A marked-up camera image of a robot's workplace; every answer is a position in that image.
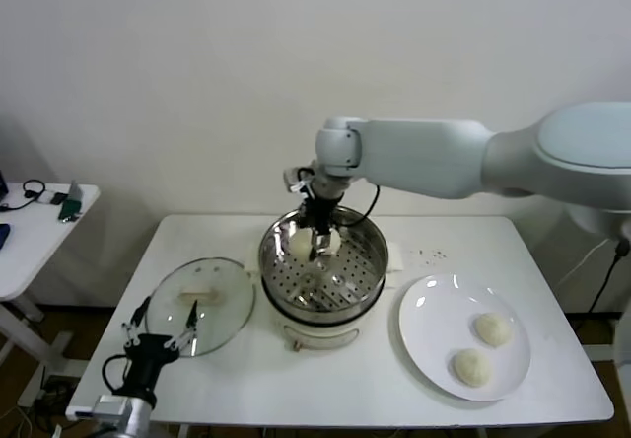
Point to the white steamed baozi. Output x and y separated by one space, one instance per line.
336 246
300 243
492 329
472 367

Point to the small black device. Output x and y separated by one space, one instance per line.
59 199

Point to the blue flat object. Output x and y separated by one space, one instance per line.
4 236

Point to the white electric cooker pot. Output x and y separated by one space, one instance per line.
320 332

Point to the white round plate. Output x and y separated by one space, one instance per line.
434 319

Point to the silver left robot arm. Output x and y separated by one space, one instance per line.
140 420

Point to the dark laptop edge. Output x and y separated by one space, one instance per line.
3 184

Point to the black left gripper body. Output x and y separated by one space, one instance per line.
145 356

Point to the white side table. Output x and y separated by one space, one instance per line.
29 260

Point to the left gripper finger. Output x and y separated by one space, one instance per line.
192 319
139 312

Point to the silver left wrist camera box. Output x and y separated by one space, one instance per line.
111 407

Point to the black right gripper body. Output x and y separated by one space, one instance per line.
318 217

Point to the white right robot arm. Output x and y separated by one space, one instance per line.
419 152

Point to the steel steamer basket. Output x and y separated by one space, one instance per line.
278 253

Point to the green tool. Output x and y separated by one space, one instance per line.
69 208

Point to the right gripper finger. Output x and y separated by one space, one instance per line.
311 248
324 244

